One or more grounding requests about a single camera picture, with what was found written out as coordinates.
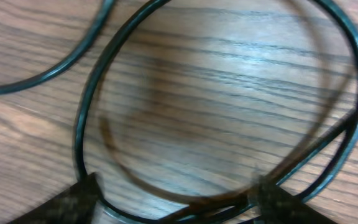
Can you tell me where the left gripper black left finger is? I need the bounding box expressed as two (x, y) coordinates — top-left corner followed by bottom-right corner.
(9, 172), (102, 224)

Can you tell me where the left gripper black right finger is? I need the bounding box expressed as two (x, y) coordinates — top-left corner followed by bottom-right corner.
(250, 179), (337, 224)

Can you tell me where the thin black usb cable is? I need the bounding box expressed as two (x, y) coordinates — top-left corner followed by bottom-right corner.
(73, 0), (358, 224)

